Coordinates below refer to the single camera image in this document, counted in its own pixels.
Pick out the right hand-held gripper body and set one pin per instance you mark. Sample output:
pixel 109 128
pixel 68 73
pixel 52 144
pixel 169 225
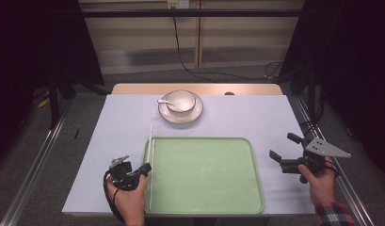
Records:
pixel 322 148

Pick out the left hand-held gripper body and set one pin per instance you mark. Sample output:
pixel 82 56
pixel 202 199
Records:
pixel 121 171

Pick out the white chopstick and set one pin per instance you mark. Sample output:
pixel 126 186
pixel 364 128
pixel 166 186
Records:
pixel 150 144
pixel 152 191

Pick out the green plastic tray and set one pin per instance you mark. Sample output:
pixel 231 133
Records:
pixel 205 175

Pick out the white ceramic spoon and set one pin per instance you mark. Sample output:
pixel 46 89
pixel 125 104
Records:
pixel 162 101

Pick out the white ceramic bowl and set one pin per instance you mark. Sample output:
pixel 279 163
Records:
pixel 184 100

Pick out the person's left hand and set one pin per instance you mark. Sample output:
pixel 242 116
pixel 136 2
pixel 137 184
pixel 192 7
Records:
pixel 132 204

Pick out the person's right hand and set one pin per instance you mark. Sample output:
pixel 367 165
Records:
pixel 323 188

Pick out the black metal stand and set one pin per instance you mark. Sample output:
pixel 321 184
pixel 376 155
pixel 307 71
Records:
pixel 311 94
pixel 53 103

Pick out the pale table cover sheet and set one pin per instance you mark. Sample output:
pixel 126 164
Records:
pixel 243 119

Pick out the small black stick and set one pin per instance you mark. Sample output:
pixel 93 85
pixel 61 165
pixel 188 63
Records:
pixel 76 134

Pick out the white ceramic plate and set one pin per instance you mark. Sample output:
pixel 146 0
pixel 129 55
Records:
pixel 193 115

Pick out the small dark round thing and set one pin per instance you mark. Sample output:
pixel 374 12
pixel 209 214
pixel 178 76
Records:
pixel 229 93

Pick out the dark curtain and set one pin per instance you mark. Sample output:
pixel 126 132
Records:
pixel 353 62
pixel 30 56

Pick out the black horizontal metal bar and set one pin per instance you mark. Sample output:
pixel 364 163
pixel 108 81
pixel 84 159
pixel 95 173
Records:
pixel 212 13

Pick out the metal floor rail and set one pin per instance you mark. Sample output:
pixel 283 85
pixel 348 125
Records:
pixel 353 194
pixel 36 169

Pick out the wooden vertical wall strip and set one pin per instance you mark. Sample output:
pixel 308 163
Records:
pixel 198 37

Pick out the white wall socket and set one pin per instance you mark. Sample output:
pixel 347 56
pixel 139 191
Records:
pixel 178 3

